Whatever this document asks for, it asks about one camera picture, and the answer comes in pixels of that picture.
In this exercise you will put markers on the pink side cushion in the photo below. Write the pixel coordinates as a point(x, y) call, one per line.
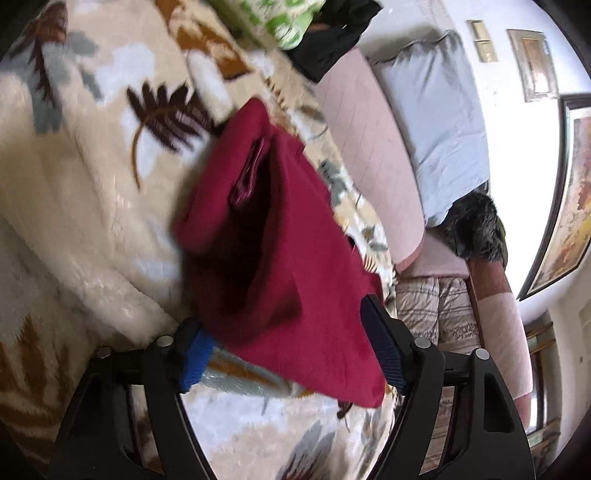
point(501, 328)

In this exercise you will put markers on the floral fleece blanket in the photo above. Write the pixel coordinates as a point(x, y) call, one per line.
point(99, 143)

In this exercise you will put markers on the grey pillow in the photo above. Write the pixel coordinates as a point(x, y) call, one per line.
point(432, 92)

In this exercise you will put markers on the striped beige quilt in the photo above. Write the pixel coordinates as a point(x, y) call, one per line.
point(440, 310)

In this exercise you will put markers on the gold wall switch plate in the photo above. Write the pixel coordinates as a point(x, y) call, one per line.
point(482, 40)

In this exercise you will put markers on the small framed picture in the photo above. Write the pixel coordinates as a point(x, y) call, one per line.
point(535, 64)

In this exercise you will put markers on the dark furry cushion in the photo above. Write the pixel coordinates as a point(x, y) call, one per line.
point(473, 229)

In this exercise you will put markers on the red knit sweater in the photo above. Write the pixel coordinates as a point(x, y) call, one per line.
point(271, 275)

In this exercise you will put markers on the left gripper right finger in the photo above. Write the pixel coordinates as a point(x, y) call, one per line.
point(458, 419)

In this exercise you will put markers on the pink quilted headboard cushion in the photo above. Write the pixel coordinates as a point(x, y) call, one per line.
point(364, 129)

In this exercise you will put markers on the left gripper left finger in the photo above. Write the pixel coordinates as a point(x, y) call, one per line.
point(126, 419)

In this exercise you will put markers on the green patterned pillow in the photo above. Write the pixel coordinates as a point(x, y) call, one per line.
point(269, 23)

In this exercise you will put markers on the black garment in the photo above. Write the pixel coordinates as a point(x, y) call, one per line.
point(334, 31)

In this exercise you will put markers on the framed wall painting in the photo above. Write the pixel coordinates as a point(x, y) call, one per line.
point(566, 239)

